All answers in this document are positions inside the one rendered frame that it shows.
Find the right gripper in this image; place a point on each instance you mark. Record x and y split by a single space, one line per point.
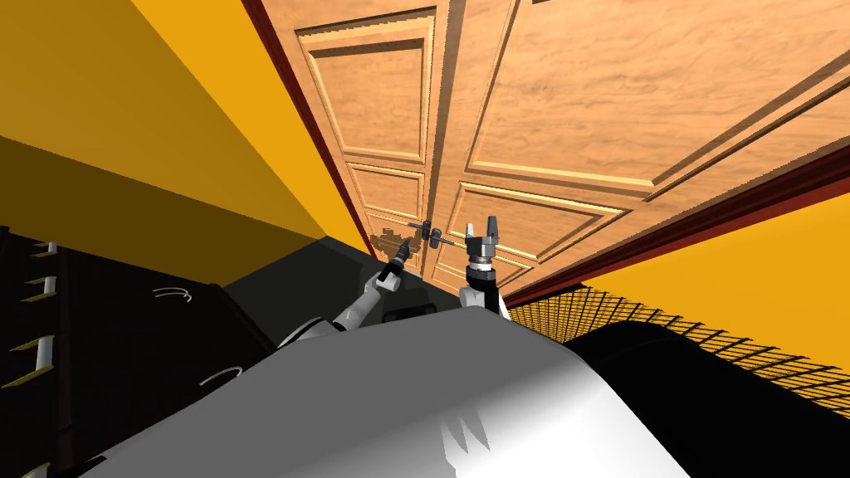
481 249

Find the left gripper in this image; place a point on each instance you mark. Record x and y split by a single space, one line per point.
394 263

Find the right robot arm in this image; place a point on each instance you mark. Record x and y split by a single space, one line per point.
481 293

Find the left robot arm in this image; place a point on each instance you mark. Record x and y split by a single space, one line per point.
358 310

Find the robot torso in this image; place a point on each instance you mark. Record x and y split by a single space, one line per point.
372 398

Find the narrow wooden door leaf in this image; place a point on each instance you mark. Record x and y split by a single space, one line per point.
372 99

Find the wide wooden door leaf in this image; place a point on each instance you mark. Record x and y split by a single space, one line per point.
597 86

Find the black cabinet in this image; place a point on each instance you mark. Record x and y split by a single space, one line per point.
133 352

